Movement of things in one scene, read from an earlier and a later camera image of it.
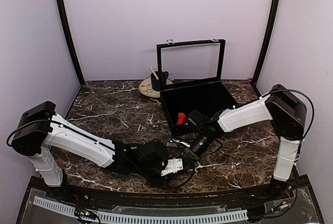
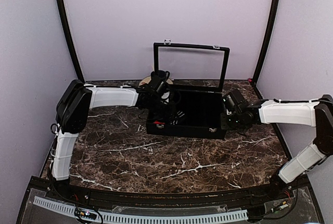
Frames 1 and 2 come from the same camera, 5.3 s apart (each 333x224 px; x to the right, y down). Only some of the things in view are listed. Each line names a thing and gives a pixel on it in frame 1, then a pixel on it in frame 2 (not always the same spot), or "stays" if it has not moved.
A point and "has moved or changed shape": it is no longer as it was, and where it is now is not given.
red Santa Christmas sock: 181,119 -> 158,122
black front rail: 170,196 stays
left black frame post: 66,24 stays
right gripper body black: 203,147 -> 234,123
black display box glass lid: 191,62 has moved or changed shape
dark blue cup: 157,85 stays
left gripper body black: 164,181 -> 162,112
